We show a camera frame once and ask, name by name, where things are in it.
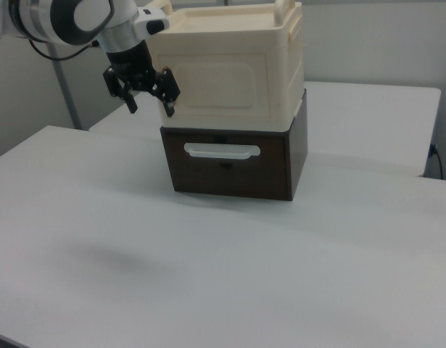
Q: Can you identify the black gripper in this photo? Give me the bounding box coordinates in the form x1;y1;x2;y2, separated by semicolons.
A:
102;39;182;119

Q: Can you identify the cream cabinet door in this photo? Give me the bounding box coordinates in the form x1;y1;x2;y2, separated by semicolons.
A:
158;52;271;121

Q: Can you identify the cream plastic cabinet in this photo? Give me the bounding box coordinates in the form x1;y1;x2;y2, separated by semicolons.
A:
149;0;305;133

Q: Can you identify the dark brown drawer box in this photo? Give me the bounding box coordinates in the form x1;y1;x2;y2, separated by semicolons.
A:
160;88;309;202

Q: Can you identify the grey partition post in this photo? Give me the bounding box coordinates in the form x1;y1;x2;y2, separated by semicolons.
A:
51;57;82;131

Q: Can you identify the white drawer handle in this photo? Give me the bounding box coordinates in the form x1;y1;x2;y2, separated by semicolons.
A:
183;142;261;161

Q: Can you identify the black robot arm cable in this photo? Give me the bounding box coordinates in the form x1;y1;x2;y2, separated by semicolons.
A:
26;38;100;63

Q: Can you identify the black cable at table edge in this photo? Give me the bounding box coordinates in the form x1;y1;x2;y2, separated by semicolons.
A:
430;144;445;181

